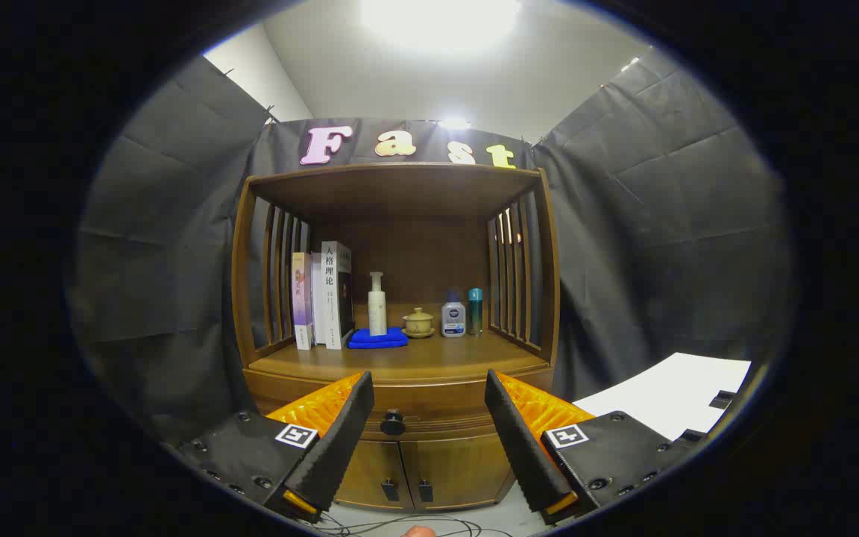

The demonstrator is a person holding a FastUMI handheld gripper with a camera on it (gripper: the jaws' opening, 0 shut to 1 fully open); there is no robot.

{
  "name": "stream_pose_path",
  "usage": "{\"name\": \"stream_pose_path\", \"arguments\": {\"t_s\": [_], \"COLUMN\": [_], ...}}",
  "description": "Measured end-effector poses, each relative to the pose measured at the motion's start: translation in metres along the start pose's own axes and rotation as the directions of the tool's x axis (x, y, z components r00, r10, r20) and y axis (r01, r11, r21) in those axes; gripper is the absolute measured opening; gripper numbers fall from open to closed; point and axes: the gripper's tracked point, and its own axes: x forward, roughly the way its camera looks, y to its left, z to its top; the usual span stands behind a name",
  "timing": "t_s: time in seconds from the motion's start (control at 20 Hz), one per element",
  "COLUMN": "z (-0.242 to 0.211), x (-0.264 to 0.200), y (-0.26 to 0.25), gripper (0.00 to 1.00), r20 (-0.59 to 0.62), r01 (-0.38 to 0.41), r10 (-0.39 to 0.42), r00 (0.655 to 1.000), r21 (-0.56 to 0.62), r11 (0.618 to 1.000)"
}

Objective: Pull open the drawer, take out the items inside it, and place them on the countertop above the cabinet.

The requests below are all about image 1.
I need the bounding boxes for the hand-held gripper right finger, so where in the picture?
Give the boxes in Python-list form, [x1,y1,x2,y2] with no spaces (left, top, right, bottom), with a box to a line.
[485,368,699,525]

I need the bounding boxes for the purple book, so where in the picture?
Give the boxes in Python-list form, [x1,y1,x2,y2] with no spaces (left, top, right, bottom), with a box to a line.
[292,251,315,351]

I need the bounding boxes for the wooden drawer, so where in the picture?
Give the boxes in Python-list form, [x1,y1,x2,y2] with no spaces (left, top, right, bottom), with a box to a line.
[245,369,556,441]

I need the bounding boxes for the beige lidded teacup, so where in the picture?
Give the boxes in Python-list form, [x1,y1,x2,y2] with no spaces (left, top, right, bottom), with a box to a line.
[402,307,436,339]

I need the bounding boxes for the black floor cables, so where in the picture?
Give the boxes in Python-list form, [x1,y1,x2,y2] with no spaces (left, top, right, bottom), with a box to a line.
[310,515,512,537]

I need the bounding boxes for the wooden cabinet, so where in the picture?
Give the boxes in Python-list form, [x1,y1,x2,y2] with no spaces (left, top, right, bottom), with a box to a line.
[230,163,561,512]

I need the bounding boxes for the thin white book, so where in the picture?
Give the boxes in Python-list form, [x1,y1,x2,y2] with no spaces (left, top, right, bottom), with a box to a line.
[310,252,327,346]

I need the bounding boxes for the white bottle with blue cap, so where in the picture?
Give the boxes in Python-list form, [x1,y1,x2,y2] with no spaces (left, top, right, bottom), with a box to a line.
[441,292,467,339]

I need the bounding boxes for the blue folded cloth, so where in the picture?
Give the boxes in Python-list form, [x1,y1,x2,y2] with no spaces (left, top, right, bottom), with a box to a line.
[347,327,409,350]

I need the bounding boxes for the thick white and black book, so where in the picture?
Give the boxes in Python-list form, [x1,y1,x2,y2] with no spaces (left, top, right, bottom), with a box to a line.
[321,240,356,351]

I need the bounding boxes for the white pump bottle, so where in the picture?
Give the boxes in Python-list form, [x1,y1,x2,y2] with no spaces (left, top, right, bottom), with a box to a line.
[368,271,388,337]

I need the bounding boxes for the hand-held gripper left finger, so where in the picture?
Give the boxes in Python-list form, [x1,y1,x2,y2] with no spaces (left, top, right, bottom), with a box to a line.
[176,371,375,523]

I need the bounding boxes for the white board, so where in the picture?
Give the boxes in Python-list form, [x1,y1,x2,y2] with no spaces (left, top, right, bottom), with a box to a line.
[575,352,752,441]

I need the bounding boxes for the wooden countertop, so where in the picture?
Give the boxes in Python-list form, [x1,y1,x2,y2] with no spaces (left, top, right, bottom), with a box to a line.
[249,328,550,383]

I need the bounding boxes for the wooden cabinet door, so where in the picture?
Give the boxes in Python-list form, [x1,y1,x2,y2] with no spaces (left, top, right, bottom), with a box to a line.
[402,433,516,512]
[336,442,408,512]

